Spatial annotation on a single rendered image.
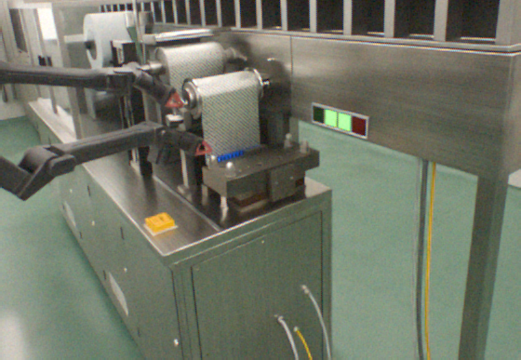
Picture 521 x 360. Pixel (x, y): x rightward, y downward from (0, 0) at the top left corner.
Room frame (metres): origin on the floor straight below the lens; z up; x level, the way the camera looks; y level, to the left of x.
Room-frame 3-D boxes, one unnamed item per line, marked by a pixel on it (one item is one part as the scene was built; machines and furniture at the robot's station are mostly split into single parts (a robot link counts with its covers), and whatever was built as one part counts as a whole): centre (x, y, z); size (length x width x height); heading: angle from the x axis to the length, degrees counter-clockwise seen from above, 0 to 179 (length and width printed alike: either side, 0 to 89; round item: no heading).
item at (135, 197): (2.30, 0.68, 0.88); 2.52 x 0.66 x 0.04; 33
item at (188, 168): (1.50, 0.25, 1.05); 0.06 x 0.05 x 0.31; 123
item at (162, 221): (1.23, 0.30, 0.91); 0.07 x 0.07 x 0.02; 33
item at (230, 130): (1.50, 0.06, 1.11); 0.23 x 0.01 x 0.18; 123
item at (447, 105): (2.28, 0.18, 1.29); 3.10 x 0.28 x 0.30; 33
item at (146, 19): (2.15, 0.50, 1.50); 0.14 x 0.14 x 0.06
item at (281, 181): (1.36, -0.10, 0.96); 0.10 x 0.03 x 0.11; 123
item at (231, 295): (2.30, 0.67, 0.43); 2.52 x 0.64 x 0.86; 33
